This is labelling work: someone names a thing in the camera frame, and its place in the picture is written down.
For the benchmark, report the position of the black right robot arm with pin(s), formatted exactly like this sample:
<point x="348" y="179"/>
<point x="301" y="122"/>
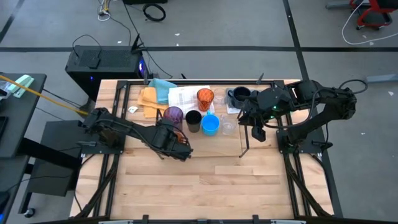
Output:
<point x="339" y="104"/>

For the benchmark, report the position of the orange faceted tumbler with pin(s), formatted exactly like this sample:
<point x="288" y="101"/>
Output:
<point x="205" y="96"/>

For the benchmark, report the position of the teal cloth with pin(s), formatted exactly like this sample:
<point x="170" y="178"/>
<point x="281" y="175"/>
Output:
<point x="161" y="90"/>

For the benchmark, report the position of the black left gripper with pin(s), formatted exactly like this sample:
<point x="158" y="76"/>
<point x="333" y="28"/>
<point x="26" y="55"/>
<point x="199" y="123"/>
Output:
<point x="163" y="138"/>

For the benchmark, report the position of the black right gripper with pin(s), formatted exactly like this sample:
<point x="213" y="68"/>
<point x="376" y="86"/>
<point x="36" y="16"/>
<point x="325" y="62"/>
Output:
<point x="269" y="105"/>

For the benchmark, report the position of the mint green stapler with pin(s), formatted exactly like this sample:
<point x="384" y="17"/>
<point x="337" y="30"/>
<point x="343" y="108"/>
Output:
<point x="20" y="84"/>

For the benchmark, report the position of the black flat floor panel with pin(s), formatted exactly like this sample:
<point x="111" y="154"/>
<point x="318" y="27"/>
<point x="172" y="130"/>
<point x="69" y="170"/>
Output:
<point x="49" y="177"/>

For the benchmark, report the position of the grey metal desk foot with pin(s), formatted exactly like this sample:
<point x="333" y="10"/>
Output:
<point x="379" y="78"/>

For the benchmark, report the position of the wooden shelf black metal frame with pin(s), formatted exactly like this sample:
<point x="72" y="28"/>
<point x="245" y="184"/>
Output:
<point x="211" y="146"/>

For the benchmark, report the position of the purple faceted tumbler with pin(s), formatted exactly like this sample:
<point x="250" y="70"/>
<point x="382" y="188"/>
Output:
<point x="173" y="113"/>

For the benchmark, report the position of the white striped towel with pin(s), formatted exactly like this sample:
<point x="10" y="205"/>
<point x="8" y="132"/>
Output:
<point x="231" y="110"/>

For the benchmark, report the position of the dark navy enamel mug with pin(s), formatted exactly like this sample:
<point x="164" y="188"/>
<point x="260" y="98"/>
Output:
<point x="239" y="93"/>

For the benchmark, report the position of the yellow cloth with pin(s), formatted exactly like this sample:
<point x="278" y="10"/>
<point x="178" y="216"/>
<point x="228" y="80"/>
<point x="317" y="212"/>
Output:
<point x="147" y="99"/>

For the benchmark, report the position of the black computer tower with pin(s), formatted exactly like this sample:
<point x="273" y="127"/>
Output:
<point x="109" y="62"/>

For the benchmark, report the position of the printed paper sheet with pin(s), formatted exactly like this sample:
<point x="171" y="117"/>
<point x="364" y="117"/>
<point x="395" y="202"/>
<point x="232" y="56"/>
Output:
<point x="183" y="98"/>

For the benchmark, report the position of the red stool black seat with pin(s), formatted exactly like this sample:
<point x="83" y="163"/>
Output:
<point x="377" y="17"/>

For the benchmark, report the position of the black plastic tumbler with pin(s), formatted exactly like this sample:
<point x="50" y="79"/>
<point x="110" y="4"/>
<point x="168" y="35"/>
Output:
<point x="193" y="119"/>

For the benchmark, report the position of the small white tag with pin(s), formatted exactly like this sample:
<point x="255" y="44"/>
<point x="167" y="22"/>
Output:
<point x="133" y="109"/>

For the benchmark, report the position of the blue plastic mug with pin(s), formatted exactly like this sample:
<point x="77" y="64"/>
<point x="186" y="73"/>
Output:
<point x="210" y="125"/>

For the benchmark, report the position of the black desk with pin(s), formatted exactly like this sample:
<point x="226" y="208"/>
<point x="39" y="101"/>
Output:
<point x="21" y="124"/>

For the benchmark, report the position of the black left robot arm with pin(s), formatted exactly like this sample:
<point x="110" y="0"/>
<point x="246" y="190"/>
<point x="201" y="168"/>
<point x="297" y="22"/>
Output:
<point x="121" y="127"/>

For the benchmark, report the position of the clear glass mug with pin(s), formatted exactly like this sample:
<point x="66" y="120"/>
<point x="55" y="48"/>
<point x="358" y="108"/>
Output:
<point x="219" y="98"/>

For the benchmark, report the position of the clear plastic cup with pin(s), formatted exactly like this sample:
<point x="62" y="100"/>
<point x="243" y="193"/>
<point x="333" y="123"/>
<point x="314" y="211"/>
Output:
<point x="228" y="126"/>

